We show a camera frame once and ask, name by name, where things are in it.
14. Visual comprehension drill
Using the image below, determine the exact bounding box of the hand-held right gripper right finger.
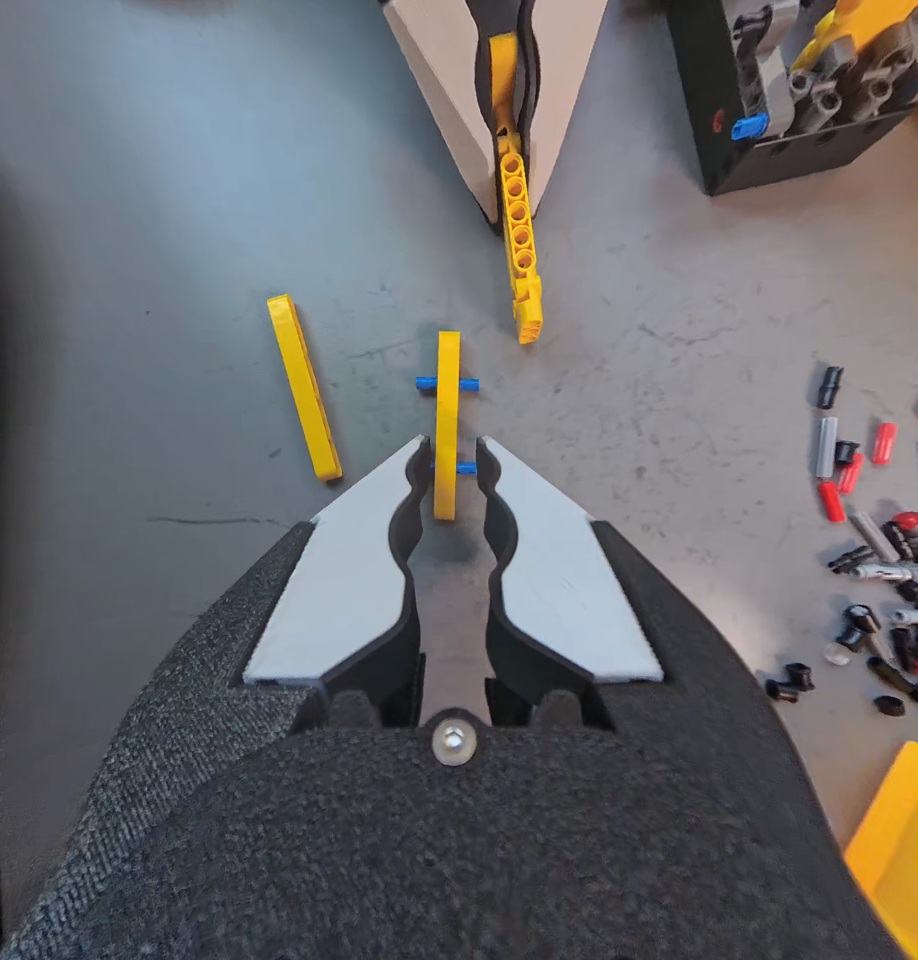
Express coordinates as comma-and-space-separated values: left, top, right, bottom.
476, 436, 667, 727

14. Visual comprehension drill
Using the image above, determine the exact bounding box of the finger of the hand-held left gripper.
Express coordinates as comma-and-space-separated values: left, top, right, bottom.
383, 0, 502, 228
528, 0, 610, 220

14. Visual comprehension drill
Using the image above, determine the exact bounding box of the small yellow lego beam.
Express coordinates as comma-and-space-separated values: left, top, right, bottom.
512, 270, 545, 345

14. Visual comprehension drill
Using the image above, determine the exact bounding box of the pile of small lego pins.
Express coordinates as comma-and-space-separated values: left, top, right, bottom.
764, 318, 918, 734

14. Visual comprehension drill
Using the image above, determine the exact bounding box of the black and yellow lego model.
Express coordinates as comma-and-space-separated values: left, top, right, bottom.
664, 0, 918, 198

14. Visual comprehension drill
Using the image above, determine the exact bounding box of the yellow plastic bin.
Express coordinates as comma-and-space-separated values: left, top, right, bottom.
843, 740, 918, 960

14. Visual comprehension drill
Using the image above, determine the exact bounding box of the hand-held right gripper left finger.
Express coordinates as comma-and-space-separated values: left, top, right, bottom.
243, 435, 433, 727

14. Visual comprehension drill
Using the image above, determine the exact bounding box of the yellow lego panel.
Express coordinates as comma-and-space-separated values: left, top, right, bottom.
490, 33, 541, 281

